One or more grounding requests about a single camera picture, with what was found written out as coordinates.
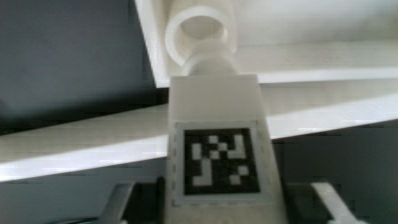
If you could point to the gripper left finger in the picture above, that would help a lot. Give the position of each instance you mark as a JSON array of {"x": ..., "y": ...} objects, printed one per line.
[{"x": 134, "y": 206}]

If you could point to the white front fence bar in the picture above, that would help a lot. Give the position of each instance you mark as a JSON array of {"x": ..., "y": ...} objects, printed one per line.
[{"x": 310, "y": 107}]

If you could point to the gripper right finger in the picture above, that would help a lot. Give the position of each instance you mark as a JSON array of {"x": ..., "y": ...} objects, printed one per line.
[{"x": 315, "y": 205}]

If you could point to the white square table top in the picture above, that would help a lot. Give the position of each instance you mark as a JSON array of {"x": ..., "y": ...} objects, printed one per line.
[{"x": 303, "y": 40}]

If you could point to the white table leg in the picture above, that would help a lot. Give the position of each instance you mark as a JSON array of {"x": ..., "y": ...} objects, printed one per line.
[{"x": 223, "y": 189}]

